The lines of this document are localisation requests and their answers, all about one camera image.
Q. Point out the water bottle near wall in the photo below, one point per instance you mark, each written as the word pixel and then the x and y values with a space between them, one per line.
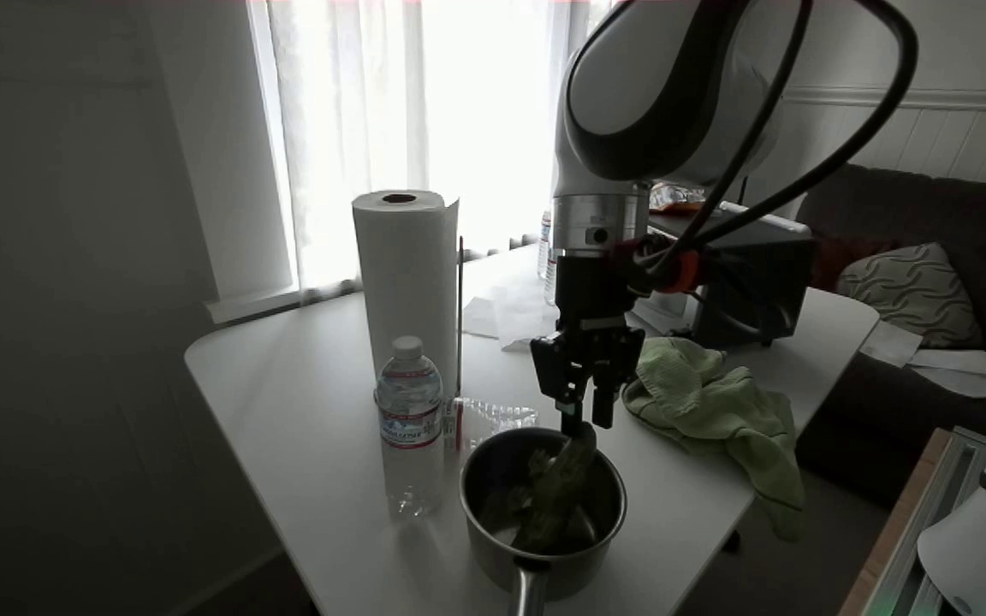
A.
pixel 414 405

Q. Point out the metal saucepan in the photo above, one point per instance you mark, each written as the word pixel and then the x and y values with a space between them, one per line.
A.
pixel 499 483

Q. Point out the clear glass cup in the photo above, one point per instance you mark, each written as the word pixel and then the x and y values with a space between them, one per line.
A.
pixel 487 416

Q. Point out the green dinosaur toy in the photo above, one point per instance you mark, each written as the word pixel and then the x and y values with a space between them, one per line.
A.
pixel 559 521

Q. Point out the white curtain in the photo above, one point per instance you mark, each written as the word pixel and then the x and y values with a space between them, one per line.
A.
pixel 414 93

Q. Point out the green cloth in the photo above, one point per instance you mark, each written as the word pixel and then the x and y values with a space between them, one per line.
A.
pixel 702 400

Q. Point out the white paper towel roll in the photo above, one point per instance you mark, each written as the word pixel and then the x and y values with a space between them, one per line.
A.
pixel 408 272

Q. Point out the white paper napkin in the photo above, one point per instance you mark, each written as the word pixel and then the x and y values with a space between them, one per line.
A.
pixel 512 315

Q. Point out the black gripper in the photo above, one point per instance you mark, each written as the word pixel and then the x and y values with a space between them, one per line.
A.
pixel 592 339

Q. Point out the dark sofa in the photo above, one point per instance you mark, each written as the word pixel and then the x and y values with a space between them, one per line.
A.
pixel 883 413

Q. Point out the patterned cushion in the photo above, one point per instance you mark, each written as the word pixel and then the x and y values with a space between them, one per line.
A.
pixel 915 287

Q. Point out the black mini oven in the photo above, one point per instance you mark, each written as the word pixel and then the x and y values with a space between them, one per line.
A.
pixel 753 287

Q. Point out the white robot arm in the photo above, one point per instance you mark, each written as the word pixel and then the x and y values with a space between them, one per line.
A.
pixel 659 89

